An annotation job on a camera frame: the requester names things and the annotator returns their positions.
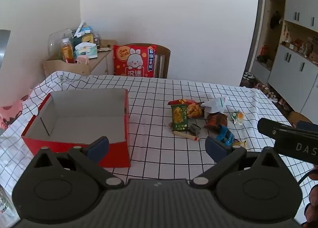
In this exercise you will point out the tissue pack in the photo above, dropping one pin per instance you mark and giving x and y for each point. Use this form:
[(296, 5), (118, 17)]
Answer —
[(85, 51)]

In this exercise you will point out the row of shoes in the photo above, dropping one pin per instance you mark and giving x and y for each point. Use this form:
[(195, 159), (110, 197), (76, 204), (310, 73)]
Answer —
[(260, 86)]

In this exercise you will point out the red cardboard box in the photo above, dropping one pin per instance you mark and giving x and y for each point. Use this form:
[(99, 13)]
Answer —
[(74, 128)]

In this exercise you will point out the orange drink bottle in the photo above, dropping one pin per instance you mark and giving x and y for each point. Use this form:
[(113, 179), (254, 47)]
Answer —
[(67, 52)]

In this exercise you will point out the white snack packet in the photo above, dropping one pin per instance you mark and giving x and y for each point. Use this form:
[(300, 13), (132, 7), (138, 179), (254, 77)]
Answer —
[(216, 105)]

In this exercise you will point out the wooden chair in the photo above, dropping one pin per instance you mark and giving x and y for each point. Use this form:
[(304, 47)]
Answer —
[(164, 61), (299, 118)]

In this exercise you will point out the green snack packet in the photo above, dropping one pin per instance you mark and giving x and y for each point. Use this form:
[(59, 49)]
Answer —
[(179, 117)]

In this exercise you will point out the grey wall cabinet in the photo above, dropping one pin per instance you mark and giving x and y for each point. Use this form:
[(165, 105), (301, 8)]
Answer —
[(298, 74)]

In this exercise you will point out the pink plastic item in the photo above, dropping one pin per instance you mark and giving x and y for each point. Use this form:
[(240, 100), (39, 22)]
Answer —
[(82, 59)]

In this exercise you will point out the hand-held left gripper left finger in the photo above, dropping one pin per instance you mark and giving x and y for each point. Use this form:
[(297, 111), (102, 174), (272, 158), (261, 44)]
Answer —
[(99, 146)]

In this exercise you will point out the green and yellow box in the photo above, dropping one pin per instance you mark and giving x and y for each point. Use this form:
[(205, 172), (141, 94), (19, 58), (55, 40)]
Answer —
[(87, 38)]

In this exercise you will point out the red chip bag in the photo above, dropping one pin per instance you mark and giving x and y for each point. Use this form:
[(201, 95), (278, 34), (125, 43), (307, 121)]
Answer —
[(194, 110)]

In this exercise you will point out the checkered tablecloth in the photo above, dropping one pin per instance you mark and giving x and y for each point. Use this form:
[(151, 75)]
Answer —
[(154, 98)]

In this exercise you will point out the yellow snack packet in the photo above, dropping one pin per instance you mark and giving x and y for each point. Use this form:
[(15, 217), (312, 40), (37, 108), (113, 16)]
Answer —
[(239, 144)]

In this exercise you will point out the red rabbit cushion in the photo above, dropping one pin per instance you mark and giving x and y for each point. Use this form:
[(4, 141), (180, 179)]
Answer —
[(134, 61)]

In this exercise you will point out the blue snack packet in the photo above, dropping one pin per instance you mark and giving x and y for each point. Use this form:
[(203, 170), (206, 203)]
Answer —
[(226, 135)]

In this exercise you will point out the glass jar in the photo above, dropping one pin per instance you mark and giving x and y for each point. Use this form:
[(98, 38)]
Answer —
[(56, 41)]

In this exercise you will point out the brown snack packet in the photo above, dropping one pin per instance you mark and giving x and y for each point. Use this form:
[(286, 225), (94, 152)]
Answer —
[(215, 121)]

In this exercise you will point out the pink printed cloth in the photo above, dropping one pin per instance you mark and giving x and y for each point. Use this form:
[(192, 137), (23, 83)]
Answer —
[(12, 111)]

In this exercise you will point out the black bag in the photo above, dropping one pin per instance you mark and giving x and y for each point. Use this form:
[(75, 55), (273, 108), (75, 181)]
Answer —
[(275, 20)]

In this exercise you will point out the wooden chair back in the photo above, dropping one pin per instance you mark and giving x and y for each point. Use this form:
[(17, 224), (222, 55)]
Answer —
[(299, 118)]

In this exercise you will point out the small dark snack packet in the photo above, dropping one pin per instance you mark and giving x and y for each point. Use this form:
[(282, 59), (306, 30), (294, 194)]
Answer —
[(195, 129)]

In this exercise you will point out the clear plastic bottle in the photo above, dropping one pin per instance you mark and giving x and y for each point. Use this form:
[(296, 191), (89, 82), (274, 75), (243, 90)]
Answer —
[(6, 208)]

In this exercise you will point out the person's right hand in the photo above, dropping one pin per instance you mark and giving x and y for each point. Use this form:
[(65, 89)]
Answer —
[(313, 193)]

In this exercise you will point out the wooden side cabinet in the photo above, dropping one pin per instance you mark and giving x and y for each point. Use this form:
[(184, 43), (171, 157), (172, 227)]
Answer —
[(99, 65)]

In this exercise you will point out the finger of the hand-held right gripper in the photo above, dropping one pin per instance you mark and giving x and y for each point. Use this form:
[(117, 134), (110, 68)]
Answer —
[(267, 127), (306, 125)]

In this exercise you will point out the white tube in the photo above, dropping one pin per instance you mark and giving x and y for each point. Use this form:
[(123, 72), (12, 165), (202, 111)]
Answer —
[(79, 28)]

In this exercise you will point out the sausage stick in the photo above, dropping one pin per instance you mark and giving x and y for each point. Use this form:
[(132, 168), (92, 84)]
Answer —
[(185, 135)]

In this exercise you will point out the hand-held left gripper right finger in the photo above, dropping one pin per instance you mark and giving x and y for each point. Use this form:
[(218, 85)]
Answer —
[(215, 149)]

